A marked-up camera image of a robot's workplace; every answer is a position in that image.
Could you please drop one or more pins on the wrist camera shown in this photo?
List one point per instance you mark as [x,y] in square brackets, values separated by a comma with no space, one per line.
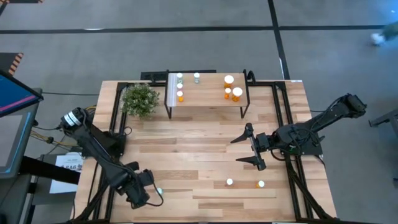
[265,141]
[132,183]

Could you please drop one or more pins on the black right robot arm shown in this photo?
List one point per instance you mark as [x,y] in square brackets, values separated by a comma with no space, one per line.
[320,124]

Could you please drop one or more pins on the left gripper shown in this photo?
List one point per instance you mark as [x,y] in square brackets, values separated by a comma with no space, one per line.
[145,188]

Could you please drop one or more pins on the green plant in black pot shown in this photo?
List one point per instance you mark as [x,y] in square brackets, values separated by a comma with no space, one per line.
[140,99]

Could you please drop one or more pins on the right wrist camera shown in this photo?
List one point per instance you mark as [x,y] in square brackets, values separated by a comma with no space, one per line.
[265,141]

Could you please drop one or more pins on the black mat, orange striped edge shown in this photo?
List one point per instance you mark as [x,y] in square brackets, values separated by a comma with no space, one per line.
[9,62]
[18,1]

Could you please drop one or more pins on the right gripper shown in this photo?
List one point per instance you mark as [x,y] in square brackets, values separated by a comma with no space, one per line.
[257,146]

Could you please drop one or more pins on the wooden shelf, black legs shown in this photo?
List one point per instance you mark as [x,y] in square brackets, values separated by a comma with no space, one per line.
[208,93]

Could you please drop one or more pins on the pink medicine bottle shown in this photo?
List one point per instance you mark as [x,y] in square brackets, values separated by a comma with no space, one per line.
[229,181]
[179,86]

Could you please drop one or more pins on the white printed paper sheet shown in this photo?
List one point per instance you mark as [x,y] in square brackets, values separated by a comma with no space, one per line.
[68,160]

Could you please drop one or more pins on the person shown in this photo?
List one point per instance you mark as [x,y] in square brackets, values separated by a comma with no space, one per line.
[377,39]

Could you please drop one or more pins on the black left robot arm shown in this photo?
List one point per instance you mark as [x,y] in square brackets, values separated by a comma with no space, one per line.
[93,146]

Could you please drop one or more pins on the tilted blue-screen monitor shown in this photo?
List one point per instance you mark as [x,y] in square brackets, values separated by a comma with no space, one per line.
[15,93]

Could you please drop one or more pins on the grey workstation cart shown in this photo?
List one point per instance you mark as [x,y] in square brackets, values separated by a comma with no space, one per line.
[12,140]

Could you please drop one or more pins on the green medicine bottle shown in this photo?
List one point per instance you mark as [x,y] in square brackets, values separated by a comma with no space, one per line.
[179,75]
[196,75]
[160,190]

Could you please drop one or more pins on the black cart crossbar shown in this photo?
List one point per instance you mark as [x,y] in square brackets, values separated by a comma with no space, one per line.
[46,169]

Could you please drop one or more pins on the large orange medicine bottle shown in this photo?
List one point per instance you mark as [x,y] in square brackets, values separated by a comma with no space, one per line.
[237,91]
[229,79]

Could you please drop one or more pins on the grey metal stand leg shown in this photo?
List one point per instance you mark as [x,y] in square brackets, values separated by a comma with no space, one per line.
[387,118]

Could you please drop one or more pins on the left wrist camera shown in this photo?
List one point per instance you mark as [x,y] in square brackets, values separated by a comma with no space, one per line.
[132,183]

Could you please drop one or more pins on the black aluminium table frame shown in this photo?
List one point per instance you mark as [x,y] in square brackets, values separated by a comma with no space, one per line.
[267,83]

